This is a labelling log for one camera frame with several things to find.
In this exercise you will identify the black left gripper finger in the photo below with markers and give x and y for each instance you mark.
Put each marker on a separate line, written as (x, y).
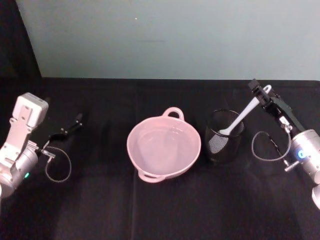
(72, 125)

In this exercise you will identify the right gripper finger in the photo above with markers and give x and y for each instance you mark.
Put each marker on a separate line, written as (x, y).
(273, 94)
(260, 93)

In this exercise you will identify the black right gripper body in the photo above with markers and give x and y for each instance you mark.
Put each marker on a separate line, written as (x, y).
(285, 113)

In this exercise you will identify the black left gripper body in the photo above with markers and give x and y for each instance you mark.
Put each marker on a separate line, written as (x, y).
(48, 136)

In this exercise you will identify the white plastic spoon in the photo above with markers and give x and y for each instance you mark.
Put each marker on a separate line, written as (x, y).
(243, 113)

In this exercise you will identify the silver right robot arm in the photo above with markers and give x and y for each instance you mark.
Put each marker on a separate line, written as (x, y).
(308, 150)

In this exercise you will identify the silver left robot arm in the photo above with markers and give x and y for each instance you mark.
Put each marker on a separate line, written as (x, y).
(17, 150)

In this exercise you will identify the black mesh cup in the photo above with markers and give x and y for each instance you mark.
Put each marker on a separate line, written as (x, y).
(220, 150)

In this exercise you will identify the black hanging cloth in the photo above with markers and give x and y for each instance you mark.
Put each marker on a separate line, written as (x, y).
(15, 37)

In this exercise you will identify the black table cloth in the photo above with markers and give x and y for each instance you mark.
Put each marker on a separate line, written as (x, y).
(160, 212)

